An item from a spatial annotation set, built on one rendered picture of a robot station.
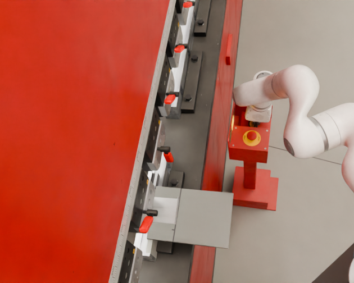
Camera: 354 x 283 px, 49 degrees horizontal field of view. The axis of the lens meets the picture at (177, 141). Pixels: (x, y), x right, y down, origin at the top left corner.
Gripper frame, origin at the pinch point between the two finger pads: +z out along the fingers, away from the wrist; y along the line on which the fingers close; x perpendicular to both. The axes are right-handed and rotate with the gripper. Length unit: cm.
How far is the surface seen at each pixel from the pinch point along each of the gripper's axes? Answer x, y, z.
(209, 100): 0.7, -20.3, -11.7
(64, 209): -70, -34, -85
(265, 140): -10.1, 4.3, -4.2
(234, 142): -12.4, -7.9, -3.2
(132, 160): -48, -32, -58
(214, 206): -47, -11, -25
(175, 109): -9.1, -31.9, -18.5
